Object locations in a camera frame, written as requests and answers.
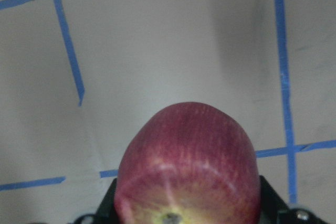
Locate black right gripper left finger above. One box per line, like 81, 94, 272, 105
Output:
94, 178, 120, 224

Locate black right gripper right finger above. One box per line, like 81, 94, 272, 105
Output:
259, 175, 289, 224

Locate red yellow apple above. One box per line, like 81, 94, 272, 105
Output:
114, 102, 261, 223

